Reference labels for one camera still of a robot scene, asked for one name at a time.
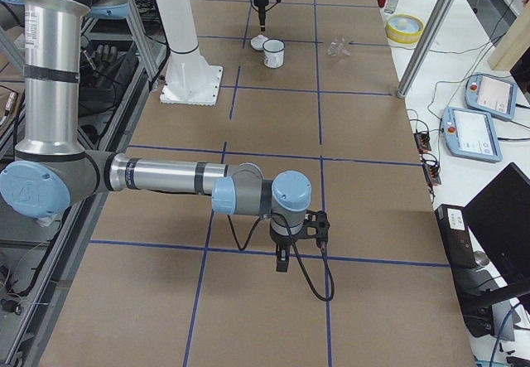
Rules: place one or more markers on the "white enamel mug blue rim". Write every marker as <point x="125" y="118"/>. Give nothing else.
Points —
<point x="273" y="50"/>

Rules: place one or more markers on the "near teach pendant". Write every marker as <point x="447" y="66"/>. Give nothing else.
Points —
<point x="470" y="134"/>

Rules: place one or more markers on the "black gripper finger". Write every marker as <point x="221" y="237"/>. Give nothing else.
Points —
<point x="262" y="20"/>
<point x="282" y="260"/>

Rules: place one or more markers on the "yellow rimmed bowl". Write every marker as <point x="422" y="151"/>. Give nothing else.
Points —
<point x="404" y="28"/>

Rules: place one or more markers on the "black box with label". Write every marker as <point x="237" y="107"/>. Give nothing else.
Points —
<point x="455" y="236"/>

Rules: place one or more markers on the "teach pendant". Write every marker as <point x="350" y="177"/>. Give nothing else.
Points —
<point x="470" y="134"/>
<point x="492" y="95"/>

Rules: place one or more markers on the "wooden board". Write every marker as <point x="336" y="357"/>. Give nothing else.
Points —
<point x="513" y="44"/>

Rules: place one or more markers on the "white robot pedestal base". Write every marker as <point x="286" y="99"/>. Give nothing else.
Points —
<point x="189" y="78"/>

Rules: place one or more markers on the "orange connector block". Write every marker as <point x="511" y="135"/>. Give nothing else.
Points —
<point x="431" y="171"/>
<point x="422" y="140"/>

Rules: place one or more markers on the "orange connector block far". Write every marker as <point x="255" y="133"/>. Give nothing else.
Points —
<point x="422" y="140"/>

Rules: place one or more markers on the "white ceramic lid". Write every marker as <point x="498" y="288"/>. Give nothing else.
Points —
<point x="257" y="42"/>

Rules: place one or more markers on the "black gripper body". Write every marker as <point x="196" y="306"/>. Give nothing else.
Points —
<point x="260" y="3"/>
<point x="282" y="242"/>

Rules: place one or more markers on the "black monitor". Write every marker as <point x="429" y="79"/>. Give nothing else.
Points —
<point x="498" y="217"/>

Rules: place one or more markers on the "far teach pendant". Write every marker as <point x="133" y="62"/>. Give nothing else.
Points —
<point x="492" y="95"/>

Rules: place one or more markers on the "orange connector block near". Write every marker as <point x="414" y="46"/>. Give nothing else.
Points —
<point x="431" y="171"/>

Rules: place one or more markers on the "aluminium frame post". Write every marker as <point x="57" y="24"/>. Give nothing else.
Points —
<point x="433" y="25"/>

